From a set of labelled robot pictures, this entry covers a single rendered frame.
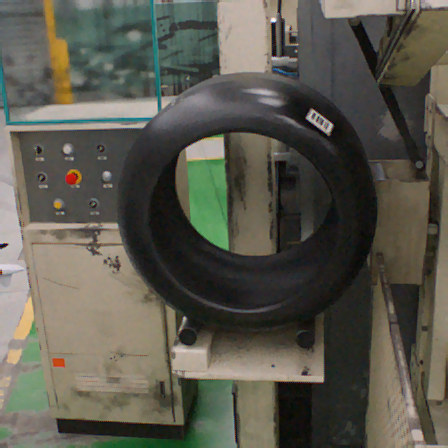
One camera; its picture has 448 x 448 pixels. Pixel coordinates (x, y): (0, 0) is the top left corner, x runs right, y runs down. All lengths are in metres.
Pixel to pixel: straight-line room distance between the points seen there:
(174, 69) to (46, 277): 8.24
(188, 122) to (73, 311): 1.28
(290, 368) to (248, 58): 0.79
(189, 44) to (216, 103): 9.11
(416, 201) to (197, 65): 8.93
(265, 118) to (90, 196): 1.12
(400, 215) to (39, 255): 1.31
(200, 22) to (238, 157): 8.74
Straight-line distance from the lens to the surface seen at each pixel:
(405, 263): 1.86
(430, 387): 2.07
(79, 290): 2.51
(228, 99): 1.43
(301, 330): 1.61
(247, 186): 1.85
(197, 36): 10.53
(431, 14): 1.06
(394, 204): 1.79
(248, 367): 1.69
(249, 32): 1.77
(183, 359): 1.67
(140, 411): 2.71
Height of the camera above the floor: 1.71
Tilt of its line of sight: 20 degrees down
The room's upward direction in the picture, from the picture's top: 3 degrees counter-clockwise
